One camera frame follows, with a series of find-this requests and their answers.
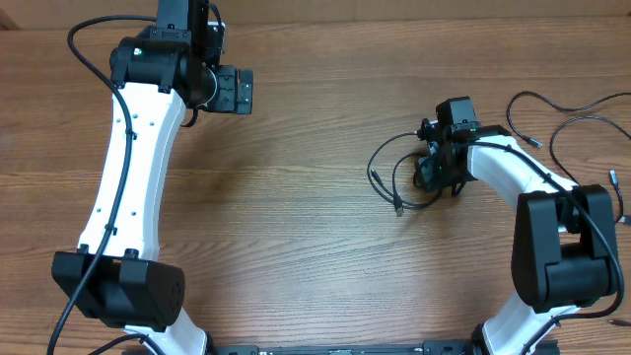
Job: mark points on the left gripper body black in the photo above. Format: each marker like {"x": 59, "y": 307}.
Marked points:
{"x": 245, "y": 91}

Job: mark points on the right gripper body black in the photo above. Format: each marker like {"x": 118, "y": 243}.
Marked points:
{"x": 429, "y": 168}

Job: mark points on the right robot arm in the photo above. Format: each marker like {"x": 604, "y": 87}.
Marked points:
{"x": 565, "y": 263}

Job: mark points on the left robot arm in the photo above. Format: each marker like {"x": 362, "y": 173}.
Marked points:
{"x": 160, "y": 80}

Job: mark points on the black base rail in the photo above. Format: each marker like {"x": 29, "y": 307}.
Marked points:
{"x": 428, "y": 347}

